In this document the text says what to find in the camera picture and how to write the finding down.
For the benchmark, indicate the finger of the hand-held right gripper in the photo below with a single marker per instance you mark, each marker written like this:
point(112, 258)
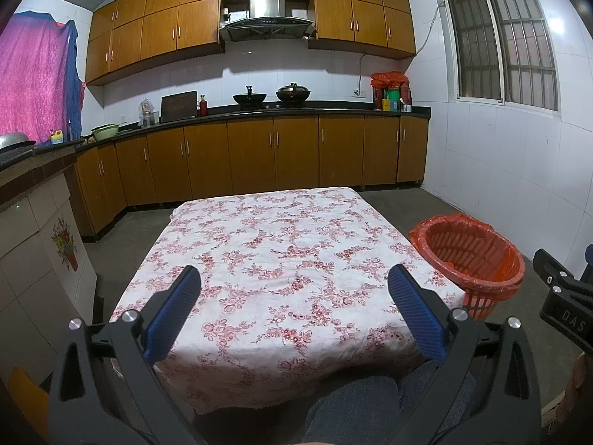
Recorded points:
point(589, 264)
point(551, 271)

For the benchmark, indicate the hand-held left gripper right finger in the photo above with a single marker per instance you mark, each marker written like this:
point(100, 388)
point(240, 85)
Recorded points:
point(417, 313)

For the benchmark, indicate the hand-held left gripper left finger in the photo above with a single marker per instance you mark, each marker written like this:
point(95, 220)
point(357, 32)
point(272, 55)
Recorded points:
point(169, 313)

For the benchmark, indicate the red basket with red liner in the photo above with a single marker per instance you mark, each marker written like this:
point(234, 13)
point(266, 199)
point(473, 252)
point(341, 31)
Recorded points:
point(505, 282)

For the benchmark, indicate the orange plastic basket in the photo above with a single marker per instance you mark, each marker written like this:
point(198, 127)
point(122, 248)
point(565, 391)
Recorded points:
point(482, 301)

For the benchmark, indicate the person's right hand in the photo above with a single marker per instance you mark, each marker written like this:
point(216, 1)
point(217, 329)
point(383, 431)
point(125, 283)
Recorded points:
point(583, 380)

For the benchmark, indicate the person's right leg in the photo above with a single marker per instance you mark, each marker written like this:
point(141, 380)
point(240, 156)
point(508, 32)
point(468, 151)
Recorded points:
point(426, 389)

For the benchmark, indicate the person's leg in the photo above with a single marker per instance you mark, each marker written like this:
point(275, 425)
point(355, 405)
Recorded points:
point(352, 408)
point(426, 389)

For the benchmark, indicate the person's left leg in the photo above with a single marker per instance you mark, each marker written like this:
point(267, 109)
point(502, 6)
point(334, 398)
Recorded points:
point(352, 408)

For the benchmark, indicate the floral tablecloth table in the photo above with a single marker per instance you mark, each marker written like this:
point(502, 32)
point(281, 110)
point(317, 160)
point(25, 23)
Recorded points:
point(278, 259)

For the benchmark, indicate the yellow plastic object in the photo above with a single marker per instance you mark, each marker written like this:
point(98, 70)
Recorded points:
point(28, 394)

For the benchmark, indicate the tiled counter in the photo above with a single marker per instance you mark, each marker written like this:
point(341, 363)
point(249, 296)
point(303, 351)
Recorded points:
point(32, 222)

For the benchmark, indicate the wooden lower cabinets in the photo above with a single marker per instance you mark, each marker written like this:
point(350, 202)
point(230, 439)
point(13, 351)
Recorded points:
point(250, 157)

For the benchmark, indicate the wooden cabinets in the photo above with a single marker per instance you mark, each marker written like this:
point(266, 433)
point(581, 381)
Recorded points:
point(250, 157)
point(157, 28)

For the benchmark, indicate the green basin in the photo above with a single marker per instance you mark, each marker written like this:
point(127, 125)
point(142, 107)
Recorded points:
point(105, 133)

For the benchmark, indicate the glass jar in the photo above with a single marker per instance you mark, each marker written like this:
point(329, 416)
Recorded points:
point(146, 116)

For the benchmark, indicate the dark cutting board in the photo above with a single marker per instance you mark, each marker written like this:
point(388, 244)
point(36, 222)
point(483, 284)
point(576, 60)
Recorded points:
point(179, 106)

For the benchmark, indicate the yellow bottle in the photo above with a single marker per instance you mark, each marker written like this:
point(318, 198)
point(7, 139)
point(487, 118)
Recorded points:
point(57, 138)

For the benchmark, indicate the red bottle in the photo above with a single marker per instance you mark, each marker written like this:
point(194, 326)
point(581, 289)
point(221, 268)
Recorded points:
point(204, 106)

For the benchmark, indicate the black countertop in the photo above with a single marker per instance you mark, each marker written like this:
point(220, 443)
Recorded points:
point(333, 112)

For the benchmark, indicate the green box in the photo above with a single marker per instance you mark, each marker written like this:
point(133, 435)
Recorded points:
point(394, 94)

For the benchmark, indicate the black wok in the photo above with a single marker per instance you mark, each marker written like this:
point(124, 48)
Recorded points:
point(250, 100)

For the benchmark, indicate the metal basin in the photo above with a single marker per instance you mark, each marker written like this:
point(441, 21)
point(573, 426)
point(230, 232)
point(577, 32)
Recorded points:
point(16, 141)

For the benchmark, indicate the barred window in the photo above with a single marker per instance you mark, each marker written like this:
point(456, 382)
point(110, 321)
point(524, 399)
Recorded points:
point(505, 41)

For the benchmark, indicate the red plastic bag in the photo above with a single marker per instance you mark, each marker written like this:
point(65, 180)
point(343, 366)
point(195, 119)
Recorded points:
point(389, 79)

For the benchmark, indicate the black pot with lid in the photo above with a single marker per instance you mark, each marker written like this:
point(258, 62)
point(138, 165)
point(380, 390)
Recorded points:
point(293, 95)

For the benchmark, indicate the pink and blue cloth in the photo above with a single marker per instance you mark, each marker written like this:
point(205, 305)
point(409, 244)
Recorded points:
point(37, 74)

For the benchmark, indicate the wooden upper cabinets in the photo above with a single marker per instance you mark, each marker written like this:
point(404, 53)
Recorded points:
point(157, 28)

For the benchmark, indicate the steel range hood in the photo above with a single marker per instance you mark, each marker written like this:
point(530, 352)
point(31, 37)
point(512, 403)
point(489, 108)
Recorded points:
point(267, 18)

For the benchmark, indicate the wall socket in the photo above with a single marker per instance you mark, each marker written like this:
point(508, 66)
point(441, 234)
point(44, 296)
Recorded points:
point(359, 93)

